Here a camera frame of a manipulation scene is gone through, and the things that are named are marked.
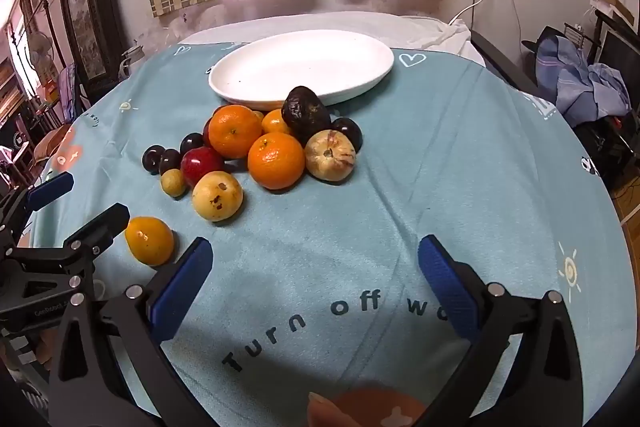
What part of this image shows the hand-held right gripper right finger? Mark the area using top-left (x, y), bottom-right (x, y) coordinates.
top-left (417, 234), bottom-right (586, 427)

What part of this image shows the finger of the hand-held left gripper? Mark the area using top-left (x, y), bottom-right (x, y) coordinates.
top-left (62, 203), bottom-right (132, 293)
top-left (0, 172), bottom-right (75, 238)

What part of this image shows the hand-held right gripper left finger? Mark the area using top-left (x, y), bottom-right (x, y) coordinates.
top-left (47, 236), bottom-right (216, 427)

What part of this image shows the yellow-orange mandarin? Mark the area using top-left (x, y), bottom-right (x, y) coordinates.
top-left (124, 216), bottom-right (175, 267)

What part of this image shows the small yellow-green fruit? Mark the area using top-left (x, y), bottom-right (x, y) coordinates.
top-left (160, 168), bottom-right (188, 198)

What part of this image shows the dark plum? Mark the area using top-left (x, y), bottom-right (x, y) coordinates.
top-left (158, 149), bottom-right (182, 175)
top-left (330, 117), bottom-right (363, 154)
top-left (142, 145), bottom-right (166, 172)
top-left (179, 132), bottom-right (205, 156)

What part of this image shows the yellow spotted fruit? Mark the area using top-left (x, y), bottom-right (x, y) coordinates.
top-left (192, 171), bottom-right (244, 222)

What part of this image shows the pale blotchy apple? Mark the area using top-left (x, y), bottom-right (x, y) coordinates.
top-left (304, 129), bottom-right (357, 182)

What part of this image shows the dark wrinkled avocado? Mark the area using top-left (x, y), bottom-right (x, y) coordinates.
top-left (281, 86), bottom-right (332, 148)

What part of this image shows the white oval plate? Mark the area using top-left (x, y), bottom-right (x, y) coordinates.
top-left (208, 29), bottom-right (396, 106)

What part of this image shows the red apple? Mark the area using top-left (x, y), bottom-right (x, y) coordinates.
top-left (180, 146), bottom-right (226, 188)

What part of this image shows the wooden bookshelf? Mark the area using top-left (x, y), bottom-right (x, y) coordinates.
top-left (0, 57), bottom-right (23, 122)

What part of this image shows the teal printed blanket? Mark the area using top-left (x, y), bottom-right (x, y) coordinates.
top-left (20, 39), bottom-right (623, 427)

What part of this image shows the standing fan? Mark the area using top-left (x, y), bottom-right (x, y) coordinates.
top-left (27, 29), bottom-right (53, 68)

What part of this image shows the large orange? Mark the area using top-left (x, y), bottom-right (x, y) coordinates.
top-left (247, 132), bottom-right (306, 190)
top-left (207, 105), bottom-right (264, 160)

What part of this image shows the small orange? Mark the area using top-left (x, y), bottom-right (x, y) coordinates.
top-left (261, 109), bottom-right (293, 136)

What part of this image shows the blue clothes pile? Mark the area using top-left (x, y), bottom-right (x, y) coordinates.
top-left (535, 34), bottom-right (632, 118)

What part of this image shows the white towel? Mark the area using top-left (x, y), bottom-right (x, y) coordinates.
top-left (187, 11), bottom-right (488, 68)

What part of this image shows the black bed frame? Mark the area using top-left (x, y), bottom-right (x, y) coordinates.
top-left (470, 29), bottom-right (551, 100)

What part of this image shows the white power cable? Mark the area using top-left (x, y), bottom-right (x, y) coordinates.
top-left (447, 0), bottom-right (493, 28)

